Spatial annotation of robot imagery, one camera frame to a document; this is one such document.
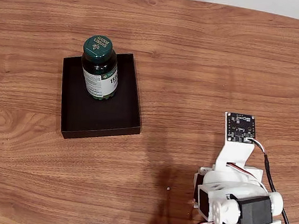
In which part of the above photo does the green pill bottle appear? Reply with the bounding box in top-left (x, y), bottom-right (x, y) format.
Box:
top-left (77, 33), bottom-right (123, 103)

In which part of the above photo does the black open box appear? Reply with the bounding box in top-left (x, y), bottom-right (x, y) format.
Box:
top-left (55, 46), bottom-right (149, 147)

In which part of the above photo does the black camera cable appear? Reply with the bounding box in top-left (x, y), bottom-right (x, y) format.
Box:
top-left (244, 138), bottom-right (299, 224)

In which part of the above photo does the black camera board, white mount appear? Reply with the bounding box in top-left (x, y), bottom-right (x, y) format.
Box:
top-left (214, 110), bottom-right (258, 176)

